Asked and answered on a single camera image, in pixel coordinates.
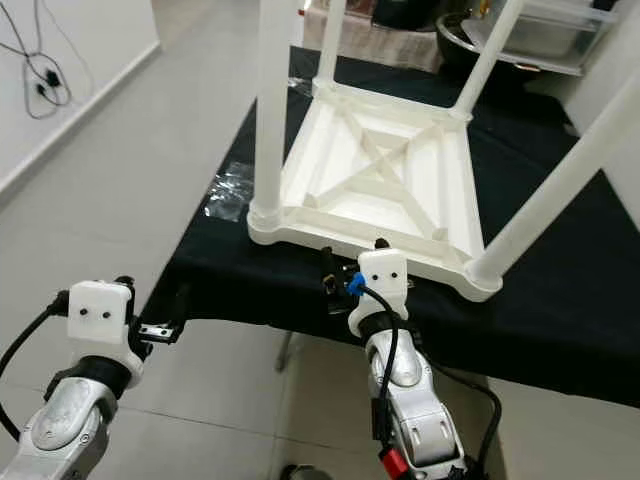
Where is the black tablecloth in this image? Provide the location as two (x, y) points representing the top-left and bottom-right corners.
(138, 45), (640, 409)

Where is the metal table leg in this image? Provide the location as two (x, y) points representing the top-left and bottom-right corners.
(275, 330), (296, 373)

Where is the white plastic table top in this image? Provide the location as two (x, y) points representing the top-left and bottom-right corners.
(246, 78), (503, 303)

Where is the clear tape patch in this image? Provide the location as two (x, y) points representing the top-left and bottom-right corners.
(205, 160), (256, 221)

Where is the grey right robot foot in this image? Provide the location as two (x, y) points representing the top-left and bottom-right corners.
(280, 462), (336, 480)

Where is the checked cloth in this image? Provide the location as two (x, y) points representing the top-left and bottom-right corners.
(305, 10), (446, 71)

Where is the metal basin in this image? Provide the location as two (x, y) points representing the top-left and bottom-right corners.
(435, 10), (591, 76)

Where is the clear box green lid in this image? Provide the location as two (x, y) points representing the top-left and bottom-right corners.
(460, 0), (621, 63)

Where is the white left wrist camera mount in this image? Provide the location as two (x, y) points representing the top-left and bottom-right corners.
(65, 280), (146, 391)

